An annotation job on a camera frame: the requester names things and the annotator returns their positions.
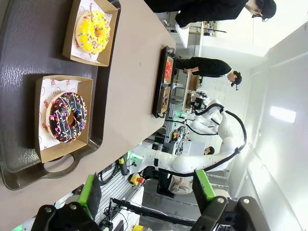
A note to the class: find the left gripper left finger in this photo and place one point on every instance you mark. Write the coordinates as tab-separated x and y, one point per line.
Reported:
89	192

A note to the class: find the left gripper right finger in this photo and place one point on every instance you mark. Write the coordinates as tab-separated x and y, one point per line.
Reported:
203	187

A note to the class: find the kraft paper food box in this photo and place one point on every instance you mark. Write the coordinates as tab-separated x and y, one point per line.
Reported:
168	81
106	56
84	149
160	109

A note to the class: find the dark donut colourful sprinkles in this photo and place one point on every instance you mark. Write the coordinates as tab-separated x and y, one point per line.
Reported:
57	118

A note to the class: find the chocolate nut donut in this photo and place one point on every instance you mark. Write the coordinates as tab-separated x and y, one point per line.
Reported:
165	101

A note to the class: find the white printed liner paper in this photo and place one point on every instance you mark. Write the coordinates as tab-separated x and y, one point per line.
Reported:
84	55
45	86

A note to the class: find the red glazed donut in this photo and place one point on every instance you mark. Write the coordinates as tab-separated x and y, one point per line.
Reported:
168	69

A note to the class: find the yellow sprinkled donut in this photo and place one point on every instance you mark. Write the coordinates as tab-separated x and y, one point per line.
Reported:
87	36

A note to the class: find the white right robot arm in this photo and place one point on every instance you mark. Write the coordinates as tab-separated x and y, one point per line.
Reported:
192	163

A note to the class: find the large black plastic tray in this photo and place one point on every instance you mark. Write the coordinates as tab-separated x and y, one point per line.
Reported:
157	96

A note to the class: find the large brown plastic tray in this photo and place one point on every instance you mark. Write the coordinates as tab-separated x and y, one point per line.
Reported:
24	53

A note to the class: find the seated dark haired person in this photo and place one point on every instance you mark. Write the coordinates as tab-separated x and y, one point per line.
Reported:
209	150

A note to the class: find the yellow emergency stop box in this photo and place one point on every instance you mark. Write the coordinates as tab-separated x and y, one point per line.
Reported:
137	180

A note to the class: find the person with black cap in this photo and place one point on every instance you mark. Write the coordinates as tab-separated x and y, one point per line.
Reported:
207	68

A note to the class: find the large white table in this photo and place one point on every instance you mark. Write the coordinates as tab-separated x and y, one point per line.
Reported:
183	36

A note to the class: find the person in black top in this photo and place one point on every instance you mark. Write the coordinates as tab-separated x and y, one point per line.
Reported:
204	9

